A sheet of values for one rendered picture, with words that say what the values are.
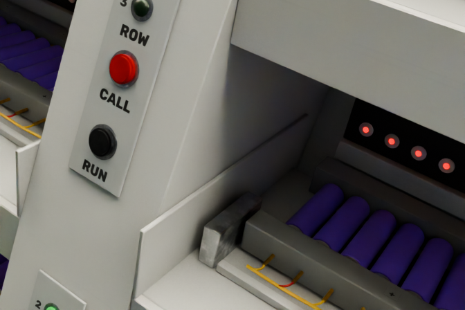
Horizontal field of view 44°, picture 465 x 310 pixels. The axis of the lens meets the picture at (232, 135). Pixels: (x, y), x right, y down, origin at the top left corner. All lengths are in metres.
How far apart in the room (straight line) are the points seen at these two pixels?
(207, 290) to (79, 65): 0.15
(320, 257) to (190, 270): 0.08
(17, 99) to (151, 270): 0.21
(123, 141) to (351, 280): 0.15
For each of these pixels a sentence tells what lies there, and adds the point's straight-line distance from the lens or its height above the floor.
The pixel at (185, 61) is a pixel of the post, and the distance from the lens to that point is 0.29.
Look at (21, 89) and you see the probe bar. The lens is 0.47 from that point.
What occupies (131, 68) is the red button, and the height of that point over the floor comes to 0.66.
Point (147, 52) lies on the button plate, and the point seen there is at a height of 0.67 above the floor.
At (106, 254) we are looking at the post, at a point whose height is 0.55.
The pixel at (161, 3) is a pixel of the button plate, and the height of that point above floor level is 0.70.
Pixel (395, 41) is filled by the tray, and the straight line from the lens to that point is 0.25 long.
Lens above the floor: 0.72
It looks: 16 degrees down
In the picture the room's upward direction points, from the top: 20 degrees clockwise
